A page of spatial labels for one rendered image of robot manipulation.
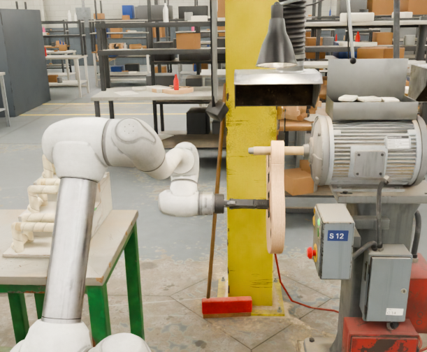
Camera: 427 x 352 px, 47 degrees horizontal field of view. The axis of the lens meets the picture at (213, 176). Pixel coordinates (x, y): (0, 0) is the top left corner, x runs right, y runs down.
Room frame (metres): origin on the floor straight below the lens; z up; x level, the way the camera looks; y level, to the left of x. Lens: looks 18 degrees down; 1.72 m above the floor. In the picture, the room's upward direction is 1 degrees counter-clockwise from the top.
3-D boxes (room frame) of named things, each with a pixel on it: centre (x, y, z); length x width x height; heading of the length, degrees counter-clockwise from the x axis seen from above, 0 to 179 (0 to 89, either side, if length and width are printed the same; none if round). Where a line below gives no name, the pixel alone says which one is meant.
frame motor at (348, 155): (1.69, -0.55, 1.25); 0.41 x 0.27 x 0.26; 87
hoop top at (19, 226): (1.56, 0.61, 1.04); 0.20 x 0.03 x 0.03; 86
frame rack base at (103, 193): (1.91, 0.58, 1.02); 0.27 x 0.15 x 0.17; 87
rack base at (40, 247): (1.60, 0.60, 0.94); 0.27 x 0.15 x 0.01; 87
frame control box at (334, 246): (1.46, -0.45, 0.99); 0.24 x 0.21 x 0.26; 87
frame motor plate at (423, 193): (1.70, -0.62, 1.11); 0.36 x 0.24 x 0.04; 87
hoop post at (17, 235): (1.56, 0.69, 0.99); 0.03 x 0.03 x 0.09
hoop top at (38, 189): (1.72, 0.60, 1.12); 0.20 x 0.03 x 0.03; 86
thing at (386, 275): (1.54, -0.61, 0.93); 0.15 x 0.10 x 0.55; 87
